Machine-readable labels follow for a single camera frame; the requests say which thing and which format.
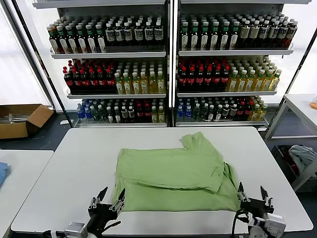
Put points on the dark drink bottle white cap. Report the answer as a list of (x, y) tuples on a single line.
[(131, 115), (233, 112), (211, 114), (110, 115), (117, 115), (226, 112), (218, 114), (124, 115)]

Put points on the tea bottle green cap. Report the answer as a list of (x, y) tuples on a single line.
[(73, 41), (101, 41), (234, 37), (64, 41), (205, 37), (195, 37), (215, 37), (225, 37), (55, 42), (184, 37), (82, 41), (91, 41)]

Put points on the dark storage bin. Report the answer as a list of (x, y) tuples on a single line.
[(281, 158)]

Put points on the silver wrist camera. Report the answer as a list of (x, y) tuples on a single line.
[(273, 223), (75, 230)]

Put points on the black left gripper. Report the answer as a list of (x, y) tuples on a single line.
[(99, 217)]

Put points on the grey metal shelf rack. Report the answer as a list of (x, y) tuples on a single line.
[(111, 55), (235, 52)]

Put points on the dark drink bottle beige label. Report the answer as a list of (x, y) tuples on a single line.
[(245, 33), (254, 33)]

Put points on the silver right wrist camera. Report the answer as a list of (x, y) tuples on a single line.
[(273, 223)]

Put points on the light grey crumpled cloth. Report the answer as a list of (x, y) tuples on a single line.
[(303, 156)]

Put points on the blue water bottle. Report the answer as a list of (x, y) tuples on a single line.
[(180, 112), (79, 112), (87, 112), (188, 112)]

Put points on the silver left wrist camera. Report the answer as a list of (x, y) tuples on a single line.
[(75, 230)]

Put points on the orange object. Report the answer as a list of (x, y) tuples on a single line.
[(314, 105)]

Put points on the silver metal parts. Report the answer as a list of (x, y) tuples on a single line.
[(12, 117)]

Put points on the dark drink bottle white label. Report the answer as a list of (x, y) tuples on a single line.
[(292, 32), (264, 32), (158, 33), (283, 32), (110, 34), (120, 34), (273, 32), (139, 33), (148, 33), (128, 34)]

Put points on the yellow drink bottle white cap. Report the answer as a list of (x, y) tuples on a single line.
[(144, 83), (136, 83), (263, 113), (127, 84), (119, 84), (152, 83), (161, 115), (255, 114), (233, 83), (250, 83), (258, 83), (161, 83), (241, 83), (267, 82), (154, 115), (275, 81)]

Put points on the cola bottle red cap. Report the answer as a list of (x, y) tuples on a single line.
[(217, 78), (76, 80), (200, 78), (140, 114), (191, 78), (85, 80), (101, 80), (240, 111), (248, 111), (110, 80), (93, 80), (147, 114), (68, 80), (208, 78), (183, 78), (225, 78)]

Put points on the brown cardboard box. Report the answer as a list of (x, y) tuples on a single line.
[(15, 130)]

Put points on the blue folded cloth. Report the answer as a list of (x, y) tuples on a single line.
[(3, 173)]

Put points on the white side table grey frame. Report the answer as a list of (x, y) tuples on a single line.
[(297, 101)]

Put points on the clear green water bottle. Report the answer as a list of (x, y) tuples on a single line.
[(204, 112), (101, 114), (196, 112), (94, 114)]

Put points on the red crumpled cloth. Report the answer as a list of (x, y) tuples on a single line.
[(294, 168)]

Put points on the green polo shirt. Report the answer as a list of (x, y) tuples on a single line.
[(173, 173)]

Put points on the black slanted pole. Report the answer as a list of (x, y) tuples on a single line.
[(42, 62), (297, 77)]

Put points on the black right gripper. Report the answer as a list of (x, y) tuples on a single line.
[(256, 207)]

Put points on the white floor plate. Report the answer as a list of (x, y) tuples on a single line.
[(66, 122)]

